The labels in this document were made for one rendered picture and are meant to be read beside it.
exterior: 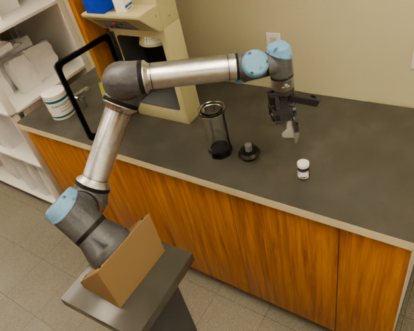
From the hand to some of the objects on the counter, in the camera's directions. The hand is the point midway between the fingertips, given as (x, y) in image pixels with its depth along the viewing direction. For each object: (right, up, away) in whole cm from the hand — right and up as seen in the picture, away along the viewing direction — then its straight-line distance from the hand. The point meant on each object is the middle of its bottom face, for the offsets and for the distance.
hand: (293, 133), depth 144 cm
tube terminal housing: (-47, +20, +60) cm, 78 cm away
